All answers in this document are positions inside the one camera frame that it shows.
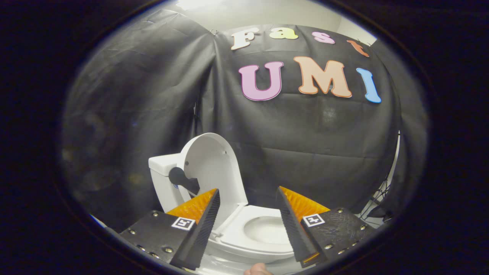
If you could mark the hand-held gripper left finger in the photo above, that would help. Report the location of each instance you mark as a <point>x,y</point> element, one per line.
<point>200,236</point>

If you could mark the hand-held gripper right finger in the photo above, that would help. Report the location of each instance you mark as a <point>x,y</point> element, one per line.
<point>294,229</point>

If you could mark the white toilet lid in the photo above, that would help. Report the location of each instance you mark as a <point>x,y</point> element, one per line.
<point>214,164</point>

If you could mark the white toilet seat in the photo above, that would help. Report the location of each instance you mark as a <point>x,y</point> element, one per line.
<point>233,235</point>

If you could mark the white toilet with tank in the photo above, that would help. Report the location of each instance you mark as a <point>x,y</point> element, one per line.
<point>160,187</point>

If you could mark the black backdrop cloth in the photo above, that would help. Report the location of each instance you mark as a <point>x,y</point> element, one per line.
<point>305,152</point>

